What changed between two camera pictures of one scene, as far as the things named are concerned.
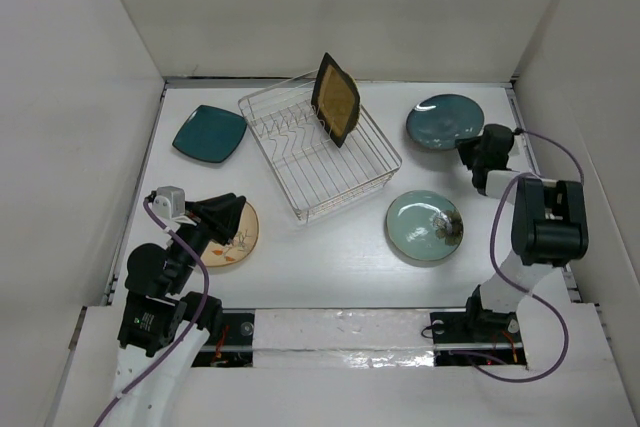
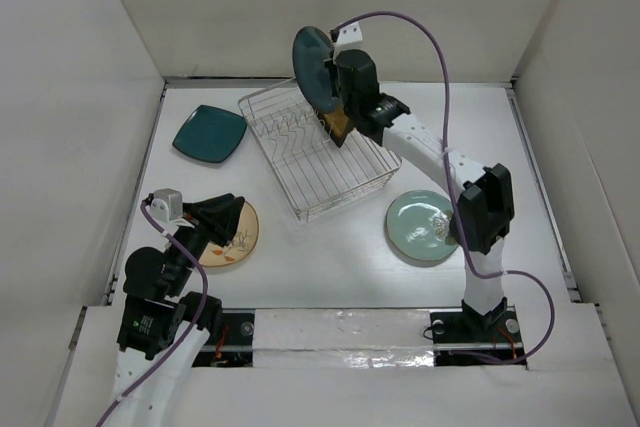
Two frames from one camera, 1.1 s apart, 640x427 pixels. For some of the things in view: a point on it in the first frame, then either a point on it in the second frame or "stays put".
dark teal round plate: x=438 y=122 -> x=311 y=47
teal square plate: x=211 y=133 stays put
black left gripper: x=219 y=212 stays put
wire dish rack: x=317 y=175 stays put
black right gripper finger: x=469 y=154 -> x=336 y=88
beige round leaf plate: x=218 y=254 stays put
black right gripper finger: x=468 y=140 -> x=332 y=69
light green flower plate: x=424 y=225 stays put
